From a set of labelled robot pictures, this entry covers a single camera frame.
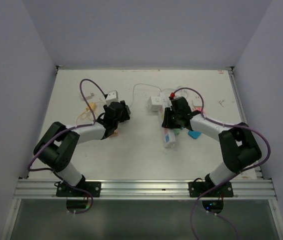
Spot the white power strip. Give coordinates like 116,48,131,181
157,92,176,149

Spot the yellow charger plug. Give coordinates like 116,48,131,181
86,102,97,112

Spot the blue charger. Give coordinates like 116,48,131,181
188,130,202,140

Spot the white cube socket adapter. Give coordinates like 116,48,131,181
147,96,162,112

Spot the mint green charger plug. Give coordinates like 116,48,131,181
173,128,183,135

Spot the beige dragon charger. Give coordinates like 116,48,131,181
109,130,119,138

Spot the white charger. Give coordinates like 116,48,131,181
191,98,202,108

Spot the silver honor charger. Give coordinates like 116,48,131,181
85,92,95,99

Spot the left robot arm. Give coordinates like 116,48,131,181
33,100,131,197

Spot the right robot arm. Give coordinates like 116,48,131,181
162,93,262,197

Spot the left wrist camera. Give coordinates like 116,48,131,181
105,90,119,106

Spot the mint green usb cable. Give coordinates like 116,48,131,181
127,83,162,108

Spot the yellow usb cable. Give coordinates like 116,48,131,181
77,98,107,121

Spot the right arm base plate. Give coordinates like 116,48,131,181
188,178,234,198

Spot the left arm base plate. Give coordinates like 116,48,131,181
54,180,102,198

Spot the aluminium frame rail right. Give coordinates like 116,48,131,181
218,67,277,201

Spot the aluminium front rail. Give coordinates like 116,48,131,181
13,179,268,200

